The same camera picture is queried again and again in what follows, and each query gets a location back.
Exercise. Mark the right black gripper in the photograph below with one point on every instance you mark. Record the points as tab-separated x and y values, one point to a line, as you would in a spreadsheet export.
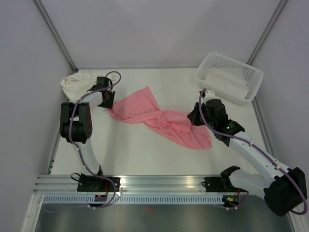
193	116

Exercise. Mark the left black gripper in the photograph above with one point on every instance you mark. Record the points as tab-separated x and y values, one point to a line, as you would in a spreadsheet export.
110	105

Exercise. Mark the pink t-shirt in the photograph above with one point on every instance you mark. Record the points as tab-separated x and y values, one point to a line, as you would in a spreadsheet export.
142	107

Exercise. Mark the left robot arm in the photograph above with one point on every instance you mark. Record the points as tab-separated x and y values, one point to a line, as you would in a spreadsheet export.
76	122

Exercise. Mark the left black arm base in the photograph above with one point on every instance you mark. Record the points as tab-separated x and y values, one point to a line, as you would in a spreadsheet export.
89	183

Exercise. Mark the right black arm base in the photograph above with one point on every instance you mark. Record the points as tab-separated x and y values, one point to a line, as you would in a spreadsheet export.
221	183

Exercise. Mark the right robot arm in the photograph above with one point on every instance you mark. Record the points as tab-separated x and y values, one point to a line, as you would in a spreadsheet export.
281	187

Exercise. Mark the white cloth in basket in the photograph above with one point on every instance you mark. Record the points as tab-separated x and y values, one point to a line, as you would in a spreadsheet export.
227	83

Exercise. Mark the cream white t-shirt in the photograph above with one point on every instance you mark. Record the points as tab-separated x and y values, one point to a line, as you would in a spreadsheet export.
77	85

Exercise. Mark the white plastic basket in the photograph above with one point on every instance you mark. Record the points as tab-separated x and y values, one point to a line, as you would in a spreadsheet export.
250	74

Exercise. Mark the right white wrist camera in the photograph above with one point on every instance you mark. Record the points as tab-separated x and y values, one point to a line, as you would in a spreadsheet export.
209	94

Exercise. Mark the left aluminium frame post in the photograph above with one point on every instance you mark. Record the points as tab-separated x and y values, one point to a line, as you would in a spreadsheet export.
55	34

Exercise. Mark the aluminium frame post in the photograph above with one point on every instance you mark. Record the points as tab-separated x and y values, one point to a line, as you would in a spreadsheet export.
267	30
55	34

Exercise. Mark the aluminium mounting rail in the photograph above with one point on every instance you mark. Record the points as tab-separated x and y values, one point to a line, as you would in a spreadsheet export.
155	184

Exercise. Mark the white slotted cable duct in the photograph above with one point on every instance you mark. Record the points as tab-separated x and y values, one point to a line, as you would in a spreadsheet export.
138	199

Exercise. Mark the right aluminium frame post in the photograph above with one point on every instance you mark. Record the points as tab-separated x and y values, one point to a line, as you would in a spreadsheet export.
267	30

